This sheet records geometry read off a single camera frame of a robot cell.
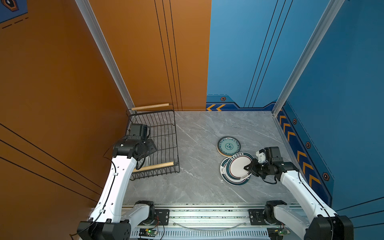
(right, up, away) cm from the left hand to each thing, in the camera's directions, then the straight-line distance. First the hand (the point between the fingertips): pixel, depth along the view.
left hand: (149, 147), depth 75 cm
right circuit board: (+62, -40, -5) cm, 75 cm away
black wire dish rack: (-2, +16, +30) cm, 34 cm away
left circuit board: (0, -41, -4) cm, 41 cm away
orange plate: (+40, -7, +19) cm, 45 cm away
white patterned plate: (+48, -12, +14) cm, 51 cm away
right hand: (+50, -12, +7) cm, 52 cm away
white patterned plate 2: (+41, -18, +10) cm, 46 cm away
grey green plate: (+45, -3, +22) cm, 50 cm away
